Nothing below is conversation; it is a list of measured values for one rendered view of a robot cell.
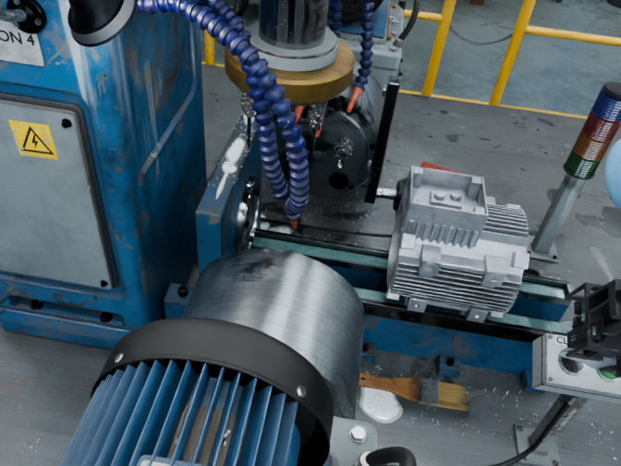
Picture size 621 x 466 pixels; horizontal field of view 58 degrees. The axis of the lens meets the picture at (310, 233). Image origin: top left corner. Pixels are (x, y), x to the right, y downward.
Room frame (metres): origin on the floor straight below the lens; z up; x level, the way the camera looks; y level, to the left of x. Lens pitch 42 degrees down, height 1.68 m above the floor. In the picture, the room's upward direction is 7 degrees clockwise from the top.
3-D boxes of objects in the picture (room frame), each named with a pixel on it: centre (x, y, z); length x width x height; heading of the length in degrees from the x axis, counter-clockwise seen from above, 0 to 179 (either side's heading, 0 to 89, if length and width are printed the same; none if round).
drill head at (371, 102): (1.07, 0.00, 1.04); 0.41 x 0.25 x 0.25; 176
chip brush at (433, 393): (0.57, -0.22, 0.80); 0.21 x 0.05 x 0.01; 86
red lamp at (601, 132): (1.00, -0.54, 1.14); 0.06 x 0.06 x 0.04
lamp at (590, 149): (1.00, -0.54, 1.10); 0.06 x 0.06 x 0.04
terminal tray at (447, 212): (0.72, -0.21, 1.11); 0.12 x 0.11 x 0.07; 86
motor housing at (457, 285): (0.72, -0.25, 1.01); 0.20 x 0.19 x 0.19; 86
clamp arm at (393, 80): (0.86, -0.11, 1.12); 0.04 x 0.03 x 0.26; 86
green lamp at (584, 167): (1.00, -0.54, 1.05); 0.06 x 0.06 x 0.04
